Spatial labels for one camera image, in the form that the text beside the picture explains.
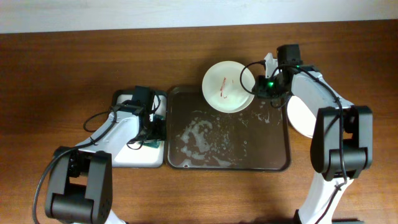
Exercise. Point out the dark brown serving tray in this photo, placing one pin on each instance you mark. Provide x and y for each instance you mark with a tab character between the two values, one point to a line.
200	137

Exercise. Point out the white sponge tray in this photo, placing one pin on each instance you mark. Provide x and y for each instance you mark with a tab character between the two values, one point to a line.
125	140

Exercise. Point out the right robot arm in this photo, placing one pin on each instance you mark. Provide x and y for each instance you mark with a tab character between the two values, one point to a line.
342	139

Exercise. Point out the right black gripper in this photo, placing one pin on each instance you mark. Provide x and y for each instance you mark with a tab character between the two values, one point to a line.
260	91

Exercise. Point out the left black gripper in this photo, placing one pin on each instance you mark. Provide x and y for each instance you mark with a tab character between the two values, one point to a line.
160	130

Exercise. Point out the green yellow sponge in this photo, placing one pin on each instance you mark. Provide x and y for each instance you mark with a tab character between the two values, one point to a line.
153	144

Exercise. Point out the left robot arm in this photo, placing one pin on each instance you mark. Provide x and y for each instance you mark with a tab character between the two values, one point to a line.
80	188

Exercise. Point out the cream plate with red stain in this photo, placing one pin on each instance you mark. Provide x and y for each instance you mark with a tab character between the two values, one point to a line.
222	89

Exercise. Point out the pink plate with red stain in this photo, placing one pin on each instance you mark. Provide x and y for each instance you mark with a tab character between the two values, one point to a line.
302	115

